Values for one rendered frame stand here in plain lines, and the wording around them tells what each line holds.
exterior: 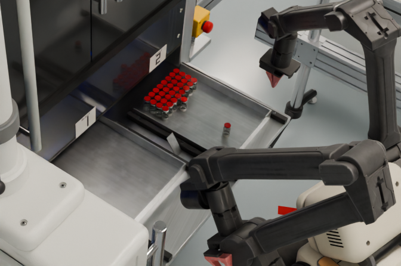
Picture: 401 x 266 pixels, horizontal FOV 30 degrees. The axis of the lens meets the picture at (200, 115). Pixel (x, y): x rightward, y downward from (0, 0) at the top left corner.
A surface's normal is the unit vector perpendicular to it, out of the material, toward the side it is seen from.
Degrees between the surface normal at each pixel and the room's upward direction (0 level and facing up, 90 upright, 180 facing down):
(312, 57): 90
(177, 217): 0
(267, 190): 0
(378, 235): 48
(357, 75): 90
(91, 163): 0
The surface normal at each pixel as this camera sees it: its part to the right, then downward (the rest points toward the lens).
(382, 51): 0.45, 0.52
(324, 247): -0.77, 0.40
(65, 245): 0.10, -0.68
